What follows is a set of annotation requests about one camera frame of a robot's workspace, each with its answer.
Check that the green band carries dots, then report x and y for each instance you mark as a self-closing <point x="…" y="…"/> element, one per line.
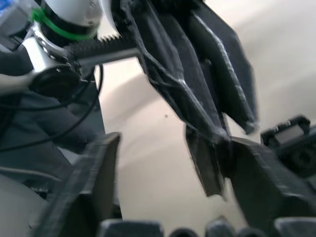
<point x="49" y="23"/>

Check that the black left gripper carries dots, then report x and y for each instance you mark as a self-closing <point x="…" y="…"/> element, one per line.
<point x="116" y="49"/>

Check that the black gripper body workpiece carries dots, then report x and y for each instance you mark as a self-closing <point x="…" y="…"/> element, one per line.
<point x="293" y="143"/>

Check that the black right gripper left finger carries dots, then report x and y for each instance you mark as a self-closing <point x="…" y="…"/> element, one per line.
<point x="91" y="172"/>

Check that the black gripper finger piece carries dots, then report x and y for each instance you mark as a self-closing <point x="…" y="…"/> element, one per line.
<point x="207" y="163"/>

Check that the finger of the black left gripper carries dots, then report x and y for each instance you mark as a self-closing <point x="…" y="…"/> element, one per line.
<point x="229" y="74"/>

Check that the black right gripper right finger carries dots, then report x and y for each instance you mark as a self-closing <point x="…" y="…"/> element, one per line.
<point x="261" y="177"/>

